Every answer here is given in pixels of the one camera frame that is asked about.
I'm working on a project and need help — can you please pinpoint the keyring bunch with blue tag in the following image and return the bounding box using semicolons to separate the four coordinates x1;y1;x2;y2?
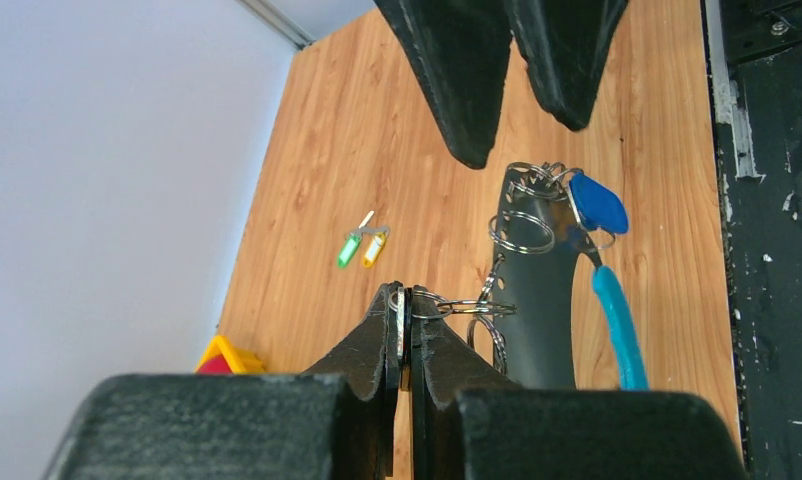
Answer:
413;161;648;390

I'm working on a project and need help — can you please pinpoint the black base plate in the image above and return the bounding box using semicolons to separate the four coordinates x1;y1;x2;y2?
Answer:
705;1;802;479

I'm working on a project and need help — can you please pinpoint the yellow plastic fruit tray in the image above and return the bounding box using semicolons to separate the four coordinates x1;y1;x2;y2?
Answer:
195;335;265;375

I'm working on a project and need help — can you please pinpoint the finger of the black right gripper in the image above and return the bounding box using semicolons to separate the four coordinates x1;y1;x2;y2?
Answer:
503;0;629;131
375;0;512;169

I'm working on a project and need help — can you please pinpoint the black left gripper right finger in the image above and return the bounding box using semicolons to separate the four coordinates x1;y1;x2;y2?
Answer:
408;287;747;479

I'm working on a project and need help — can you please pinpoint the green key tag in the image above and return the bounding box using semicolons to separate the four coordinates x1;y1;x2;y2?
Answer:
336;233;362;268

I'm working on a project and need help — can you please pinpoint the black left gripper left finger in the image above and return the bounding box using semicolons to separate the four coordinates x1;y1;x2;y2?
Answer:
45;282;402;479

